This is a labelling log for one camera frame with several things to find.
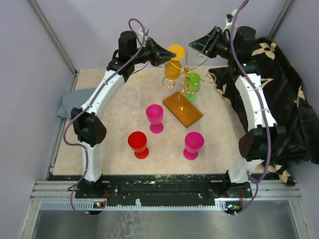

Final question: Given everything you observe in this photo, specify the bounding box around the orange plastic wine glass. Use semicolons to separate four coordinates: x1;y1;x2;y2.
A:
164;44;185;80

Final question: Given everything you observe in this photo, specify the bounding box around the grey cloth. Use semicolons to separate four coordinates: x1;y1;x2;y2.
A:
56;88;95;119

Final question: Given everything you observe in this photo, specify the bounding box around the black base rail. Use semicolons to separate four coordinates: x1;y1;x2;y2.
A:
75;174;252;207

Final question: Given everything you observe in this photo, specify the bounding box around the magenta wine glass front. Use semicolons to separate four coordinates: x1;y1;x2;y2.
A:
183;131;204;160

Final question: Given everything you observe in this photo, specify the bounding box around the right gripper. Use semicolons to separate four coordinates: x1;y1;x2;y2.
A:
187;27;236;61

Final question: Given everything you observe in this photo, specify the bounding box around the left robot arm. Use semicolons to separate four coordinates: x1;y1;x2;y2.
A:
71;31;176;198

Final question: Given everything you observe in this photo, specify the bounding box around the clear wine glass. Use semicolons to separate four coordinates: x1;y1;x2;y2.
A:
125;87;140;114

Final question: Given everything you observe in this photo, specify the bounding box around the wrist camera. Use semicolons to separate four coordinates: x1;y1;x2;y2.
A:
225;9;237;28
138;27;149;41

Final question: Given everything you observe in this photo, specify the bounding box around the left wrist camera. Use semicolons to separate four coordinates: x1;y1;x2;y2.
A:
138;27;149;41

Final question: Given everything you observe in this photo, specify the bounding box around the black floral blanket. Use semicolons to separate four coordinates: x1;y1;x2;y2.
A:
209;37;319;185

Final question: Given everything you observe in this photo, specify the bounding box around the gold wire wine glass rack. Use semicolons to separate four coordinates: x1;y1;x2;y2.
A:
161;48;217;129

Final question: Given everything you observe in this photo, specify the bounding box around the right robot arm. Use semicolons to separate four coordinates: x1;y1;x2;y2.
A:
189;26;286;197

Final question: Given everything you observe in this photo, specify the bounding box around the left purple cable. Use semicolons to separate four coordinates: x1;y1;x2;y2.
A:
63;18;147;216

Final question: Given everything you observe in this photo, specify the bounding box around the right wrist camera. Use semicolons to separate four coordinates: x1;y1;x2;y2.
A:
225;9;237;28

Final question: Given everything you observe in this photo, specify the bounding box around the green plastic wine glass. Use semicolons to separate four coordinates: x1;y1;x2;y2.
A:
184;73;201;103

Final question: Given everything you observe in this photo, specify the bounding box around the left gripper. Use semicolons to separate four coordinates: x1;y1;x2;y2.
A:
131;37;176;67

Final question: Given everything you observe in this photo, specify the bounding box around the magenta wine glass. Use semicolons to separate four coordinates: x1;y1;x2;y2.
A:
146;104;164;134
183;131;204;160

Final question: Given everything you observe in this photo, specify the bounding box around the red plastic wine glass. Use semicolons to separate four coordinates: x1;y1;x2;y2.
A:
128;131;149;159

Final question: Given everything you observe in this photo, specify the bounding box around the magenta wine glass rear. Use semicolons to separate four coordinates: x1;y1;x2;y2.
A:
146;104;164;134

